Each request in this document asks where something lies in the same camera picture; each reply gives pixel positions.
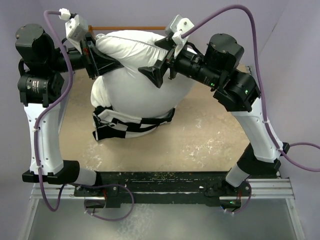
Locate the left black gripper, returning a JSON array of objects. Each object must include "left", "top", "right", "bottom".
[{"left": 45, "top": 31, "right": 124, "bottom": 80}]

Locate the white pillow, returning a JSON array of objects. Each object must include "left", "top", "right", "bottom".
[{"left": 90, "top": 30, "right": 195, "bottom": 118}]

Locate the black white checkered pillowcase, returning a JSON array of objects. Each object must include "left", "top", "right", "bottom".
[{"left": 92, "top": 106, "right": 176, "bottom": 141}]

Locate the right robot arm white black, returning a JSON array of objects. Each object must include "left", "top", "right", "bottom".
[{"left": 138, "top": 33, "right": 289, "bottom": 196}]

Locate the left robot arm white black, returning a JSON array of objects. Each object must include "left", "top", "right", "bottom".
[{"left": 15, "top": 24, "right": 122, "bottom": 196}]

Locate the wooden shelf rack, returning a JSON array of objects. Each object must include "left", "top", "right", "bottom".
[{"left": 88, "top": 25, "right": 166, "bottom": 32}]

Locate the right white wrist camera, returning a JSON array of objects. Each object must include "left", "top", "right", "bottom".
[{"left": 165, "top": 14, "right": 195, "bottom": 59}]

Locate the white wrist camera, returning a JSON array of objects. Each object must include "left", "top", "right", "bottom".
[
  {"left": 59, "top": 8, "right": 89, "bottom": 53},
  {"left": 165, "top": 14, "right": 195, "bottom": 59}
]

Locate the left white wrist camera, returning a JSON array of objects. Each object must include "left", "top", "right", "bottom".
[{"left": 59, "top": 8, "right": 89, "bottom": 53}]

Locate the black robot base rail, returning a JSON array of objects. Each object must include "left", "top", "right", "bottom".
[{"left": 74, "top": 171, "right": 251, "bottom": 209}]

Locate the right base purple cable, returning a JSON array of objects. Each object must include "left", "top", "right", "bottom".
[{"left": 223, "top": 181, "right": 253, "bottom": 216}]

